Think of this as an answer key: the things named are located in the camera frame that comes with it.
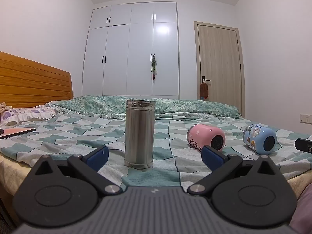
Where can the pink cloth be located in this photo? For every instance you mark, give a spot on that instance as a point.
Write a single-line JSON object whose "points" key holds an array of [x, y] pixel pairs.
{"points": [[303, 212]]}

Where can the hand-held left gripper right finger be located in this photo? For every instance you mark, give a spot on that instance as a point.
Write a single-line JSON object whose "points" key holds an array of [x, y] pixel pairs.
{"points": [[212, 158]]}

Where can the white wardrobe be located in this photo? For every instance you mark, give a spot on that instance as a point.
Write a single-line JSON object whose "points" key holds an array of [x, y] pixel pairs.
{"points": [[129, 53]]}

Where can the beige mattress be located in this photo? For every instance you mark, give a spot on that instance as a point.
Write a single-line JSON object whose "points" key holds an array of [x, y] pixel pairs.
{"points": [[7, 171]]}

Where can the wooden headboard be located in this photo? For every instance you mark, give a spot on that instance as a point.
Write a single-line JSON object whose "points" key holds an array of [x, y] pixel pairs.
{"points": [[31, 82]]}

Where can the green hanging ornament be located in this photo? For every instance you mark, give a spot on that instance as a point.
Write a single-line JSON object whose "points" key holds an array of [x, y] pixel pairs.
{"points": [[153, 67]]}

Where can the stainless steel cup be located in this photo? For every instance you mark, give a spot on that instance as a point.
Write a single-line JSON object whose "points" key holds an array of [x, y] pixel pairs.
{"points": [[139, 136]]}

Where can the beige cloth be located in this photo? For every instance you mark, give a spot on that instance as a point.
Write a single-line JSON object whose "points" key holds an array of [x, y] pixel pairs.
{"points": [[4, 106]]}

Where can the light wooden door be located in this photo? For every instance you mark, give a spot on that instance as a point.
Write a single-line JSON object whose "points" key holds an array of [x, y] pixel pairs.
{"points": [[219, 61]]}

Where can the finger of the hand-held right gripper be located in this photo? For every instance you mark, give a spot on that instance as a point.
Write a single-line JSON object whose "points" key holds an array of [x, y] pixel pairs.
{"points": [[303, 145]]}

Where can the green floral quilt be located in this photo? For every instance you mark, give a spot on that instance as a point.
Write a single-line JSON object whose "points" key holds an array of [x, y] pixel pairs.
{"points": [[190, 107]]}

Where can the light blue cartoon cup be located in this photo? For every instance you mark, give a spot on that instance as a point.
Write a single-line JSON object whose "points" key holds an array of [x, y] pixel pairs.
{"points": [[256, 136]]}

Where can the pink flat book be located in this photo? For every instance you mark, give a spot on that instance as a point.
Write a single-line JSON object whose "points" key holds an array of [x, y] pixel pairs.
{"points": [[14, 132]]}

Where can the pink cup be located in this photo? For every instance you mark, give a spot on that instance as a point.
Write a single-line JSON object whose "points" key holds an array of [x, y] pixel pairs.
{"points": [[201, 135]]}

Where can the green checkered bed sheet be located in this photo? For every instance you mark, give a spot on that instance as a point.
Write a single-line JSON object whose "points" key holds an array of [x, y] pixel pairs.
{"points": [[73, 131]]}

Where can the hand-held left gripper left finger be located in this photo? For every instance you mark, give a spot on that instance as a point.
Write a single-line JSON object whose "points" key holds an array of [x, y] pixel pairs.
{"points": [[97, 158]]}

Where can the purple floral pillow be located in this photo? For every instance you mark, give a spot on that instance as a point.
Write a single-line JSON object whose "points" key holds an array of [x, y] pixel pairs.
{"points": [[26, 114]]}

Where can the white wall socket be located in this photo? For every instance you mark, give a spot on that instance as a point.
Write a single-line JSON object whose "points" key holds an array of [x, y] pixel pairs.
{"points": [[306, 118]]}

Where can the brown hanging pouch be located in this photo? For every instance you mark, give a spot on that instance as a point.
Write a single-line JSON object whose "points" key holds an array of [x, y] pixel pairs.
{"points": [[204, 90]]}

